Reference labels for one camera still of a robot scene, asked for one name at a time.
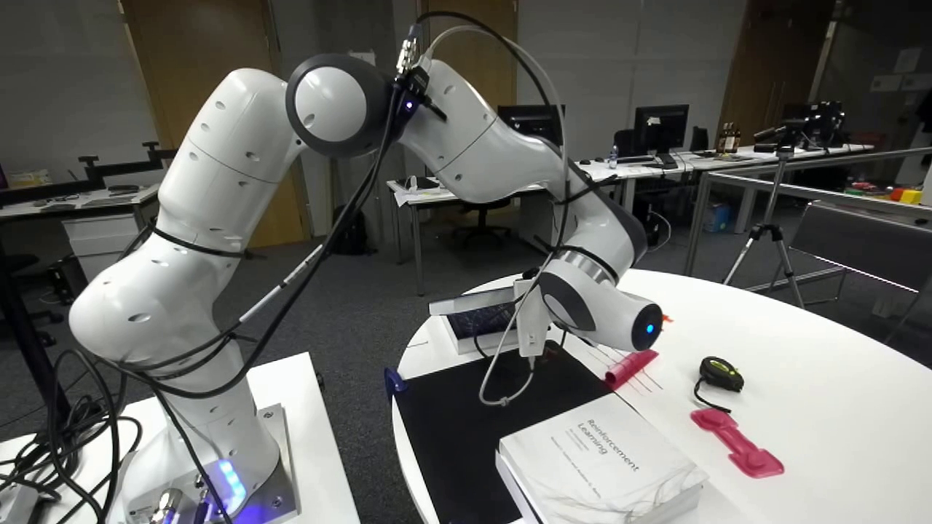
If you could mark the row of white desks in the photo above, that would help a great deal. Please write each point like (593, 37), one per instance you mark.
(641, 171)

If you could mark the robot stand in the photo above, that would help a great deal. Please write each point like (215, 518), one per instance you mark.
(313, 451)

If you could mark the pink roll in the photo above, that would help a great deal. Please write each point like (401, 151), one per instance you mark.
(630, 366)

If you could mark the grey white book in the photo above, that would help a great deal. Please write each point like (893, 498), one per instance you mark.
(470, 300)

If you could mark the blue book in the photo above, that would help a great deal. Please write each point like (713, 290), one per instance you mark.
(477, 324)

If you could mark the office chair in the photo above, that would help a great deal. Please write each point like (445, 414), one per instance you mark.
(482, 218)

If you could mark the blue clamp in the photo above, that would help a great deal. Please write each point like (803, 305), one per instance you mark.
(394, 380)

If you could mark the metal frame table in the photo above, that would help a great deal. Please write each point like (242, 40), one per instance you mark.
(859, 233)

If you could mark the thick white book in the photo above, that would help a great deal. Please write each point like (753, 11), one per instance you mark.
(604, 466)

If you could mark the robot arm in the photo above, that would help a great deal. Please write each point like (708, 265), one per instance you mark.
(182, 240)

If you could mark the black bag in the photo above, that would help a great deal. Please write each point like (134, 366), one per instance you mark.
(352, 231)

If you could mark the white drawer cabinet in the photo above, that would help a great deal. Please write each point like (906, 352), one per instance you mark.
(102, 240)

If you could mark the yellow block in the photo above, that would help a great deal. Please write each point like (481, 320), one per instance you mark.
(911, 196)

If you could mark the wooden door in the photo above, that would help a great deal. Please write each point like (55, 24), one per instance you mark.
(480, 44)
(772, 65)
(182, 65)

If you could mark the clear water bottle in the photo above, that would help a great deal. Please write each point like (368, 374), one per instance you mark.
(614, 157)

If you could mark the camera on tripod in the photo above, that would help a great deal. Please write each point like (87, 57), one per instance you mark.
(783, 182)

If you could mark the white desk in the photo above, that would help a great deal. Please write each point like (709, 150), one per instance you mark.
(44, 207)

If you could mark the pink plastic scoop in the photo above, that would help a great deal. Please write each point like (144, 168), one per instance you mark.
(735, 440)

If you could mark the black mat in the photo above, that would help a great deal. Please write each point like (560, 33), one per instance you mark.
(451, 429)

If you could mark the blue box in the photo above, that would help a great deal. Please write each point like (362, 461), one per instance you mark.
(718, 217)

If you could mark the row of brown bottles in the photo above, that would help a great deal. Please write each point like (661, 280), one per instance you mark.
(729, 138)

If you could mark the black green tape measure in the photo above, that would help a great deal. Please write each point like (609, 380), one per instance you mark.
(722, 372)

